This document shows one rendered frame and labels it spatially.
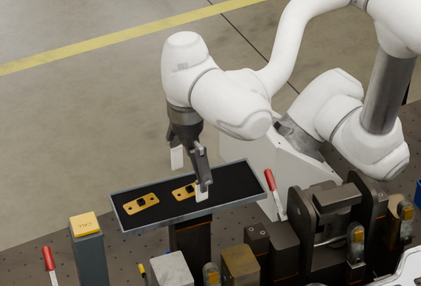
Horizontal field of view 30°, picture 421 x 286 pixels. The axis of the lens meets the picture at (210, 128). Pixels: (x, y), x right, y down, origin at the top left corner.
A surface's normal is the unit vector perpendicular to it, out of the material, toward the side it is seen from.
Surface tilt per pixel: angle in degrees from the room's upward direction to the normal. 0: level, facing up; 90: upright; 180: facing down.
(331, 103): 45
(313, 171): 90
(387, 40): 107
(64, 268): 0
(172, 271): 0
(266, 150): 90
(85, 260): 90
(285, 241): 0
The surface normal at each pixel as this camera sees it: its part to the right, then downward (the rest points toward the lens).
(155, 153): -0.01, -0.76
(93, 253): 0.35, 0.61
